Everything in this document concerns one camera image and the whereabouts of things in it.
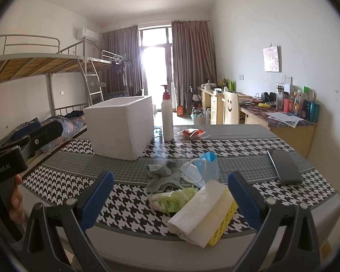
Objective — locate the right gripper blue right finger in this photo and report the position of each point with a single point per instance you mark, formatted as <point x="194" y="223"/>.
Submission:
<point x="298" y="249"/>

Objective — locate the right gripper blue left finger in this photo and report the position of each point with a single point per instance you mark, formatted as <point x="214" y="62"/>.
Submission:
<point x="43" y="248"/>

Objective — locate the yellow sponge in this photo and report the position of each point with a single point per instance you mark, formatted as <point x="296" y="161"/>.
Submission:
<point x="224" y="224"/>

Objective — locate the green tissue pack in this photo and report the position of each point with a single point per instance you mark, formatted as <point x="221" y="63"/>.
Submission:
<point x="171" y="202"/>

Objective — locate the grey sock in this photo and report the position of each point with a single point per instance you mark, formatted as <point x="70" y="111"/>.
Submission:
<point x="163" y="176"/>

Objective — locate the white paper towel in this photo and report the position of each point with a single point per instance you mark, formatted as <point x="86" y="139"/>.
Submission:
<point x="200" y="218"/>

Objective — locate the blue face mask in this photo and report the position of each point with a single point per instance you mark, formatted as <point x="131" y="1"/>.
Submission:
<point x="191" y="173"/>

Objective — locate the blue perforated cup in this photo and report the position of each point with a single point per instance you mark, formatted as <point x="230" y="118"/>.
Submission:
<point x="208" y="166"/>

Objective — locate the person's left hand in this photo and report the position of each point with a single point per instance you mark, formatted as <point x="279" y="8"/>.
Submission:
<point x="16" y="211"/>

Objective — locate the blue patterned quilt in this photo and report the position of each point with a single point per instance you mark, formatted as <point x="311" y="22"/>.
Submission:
<point x="58" y="129"/>

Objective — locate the dark smartphone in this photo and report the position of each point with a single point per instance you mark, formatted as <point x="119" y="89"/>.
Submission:
<point x="285" y="168"/>

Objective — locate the white foam box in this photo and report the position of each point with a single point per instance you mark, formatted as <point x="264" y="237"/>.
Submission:
<point x="120" y="128"/>

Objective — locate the houndstooth tablecloth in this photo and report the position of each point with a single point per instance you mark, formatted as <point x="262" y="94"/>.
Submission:
<point x="243" y="149"/>

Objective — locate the metal bunk bed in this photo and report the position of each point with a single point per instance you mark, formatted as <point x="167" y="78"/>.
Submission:
<point x="41" y="78"/>

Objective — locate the papers on desk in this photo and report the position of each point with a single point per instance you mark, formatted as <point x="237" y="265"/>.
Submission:
<point x="289" y="120"/>

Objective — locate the white red-capped squeeze bottle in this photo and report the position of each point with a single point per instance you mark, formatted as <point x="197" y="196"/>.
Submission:
<point x="166" y="108"/>

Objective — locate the red snack wrapper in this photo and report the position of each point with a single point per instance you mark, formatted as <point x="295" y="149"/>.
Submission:
<point x="192" y="134"/>

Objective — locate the teal bottle on desk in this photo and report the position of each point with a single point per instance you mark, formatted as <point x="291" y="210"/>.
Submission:
<point x="314" y="112"/>

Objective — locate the wooden desk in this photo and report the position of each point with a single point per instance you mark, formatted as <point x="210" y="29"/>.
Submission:
<point x="300" y="137"/>

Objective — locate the orange bag on floor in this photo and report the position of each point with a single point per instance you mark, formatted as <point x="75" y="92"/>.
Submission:
<point x="180" y="111"/>

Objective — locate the white air conditioner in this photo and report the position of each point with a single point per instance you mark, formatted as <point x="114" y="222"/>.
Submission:
<point x="88" y="34"/>

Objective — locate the wooden smiley chair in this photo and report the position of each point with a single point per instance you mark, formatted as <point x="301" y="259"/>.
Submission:
<point x="230" y="108"/>

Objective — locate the white waste bin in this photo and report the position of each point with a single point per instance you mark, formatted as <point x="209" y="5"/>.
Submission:
<point x="198" y="117"/>

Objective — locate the brown curtain left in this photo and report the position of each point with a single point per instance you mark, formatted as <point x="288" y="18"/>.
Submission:
<point x="121" y="47"/>

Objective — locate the brown curtain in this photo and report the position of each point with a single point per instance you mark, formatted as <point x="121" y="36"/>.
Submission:
<point x="121" y="47"/>
<point x="194" y="57"/>

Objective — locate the brown curtain right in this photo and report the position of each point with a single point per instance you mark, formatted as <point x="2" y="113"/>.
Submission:
<point x="194" y="57"/>

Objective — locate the wall picture canvas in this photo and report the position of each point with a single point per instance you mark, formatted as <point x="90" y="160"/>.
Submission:
<point x="271" y="60"/>

